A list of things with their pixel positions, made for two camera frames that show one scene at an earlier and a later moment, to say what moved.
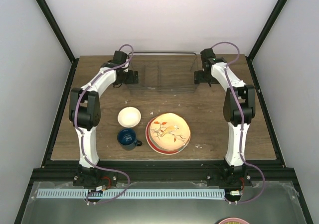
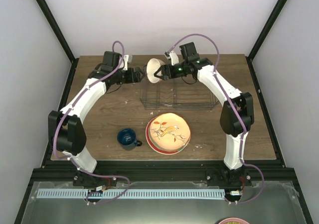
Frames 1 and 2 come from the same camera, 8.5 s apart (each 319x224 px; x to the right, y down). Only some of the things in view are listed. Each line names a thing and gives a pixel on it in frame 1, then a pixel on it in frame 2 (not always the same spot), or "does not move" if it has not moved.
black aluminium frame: [161, 170] does not move
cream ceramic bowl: [129, 117] -> [153, 65]
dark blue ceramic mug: [126, 138] does not move
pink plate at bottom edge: [233, 220] does not move
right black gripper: [199, 78] -> [165, 68]
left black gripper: [129, 80] does not move
